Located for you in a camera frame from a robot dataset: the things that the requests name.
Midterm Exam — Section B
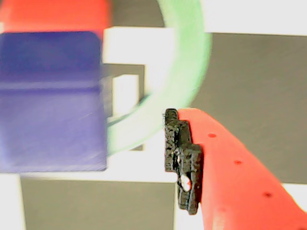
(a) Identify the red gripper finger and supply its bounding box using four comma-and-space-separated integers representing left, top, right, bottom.
163, 108, 307, 230

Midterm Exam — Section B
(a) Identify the red cube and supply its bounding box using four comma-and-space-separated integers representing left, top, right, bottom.
0, 0, 113, 35

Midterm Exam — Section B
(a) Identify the green flat ring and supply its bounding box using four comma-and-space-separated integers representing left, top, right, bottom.
106, 0, 213, 157

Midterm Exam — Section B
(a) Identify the blue cube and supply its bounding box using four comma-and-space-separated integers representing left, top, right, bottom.
0, 31, 108, 173

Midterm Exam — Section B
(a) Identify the black white marker checkerboard mat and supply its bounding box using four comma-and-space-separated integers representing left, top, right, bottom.
0, 0, 307, 230

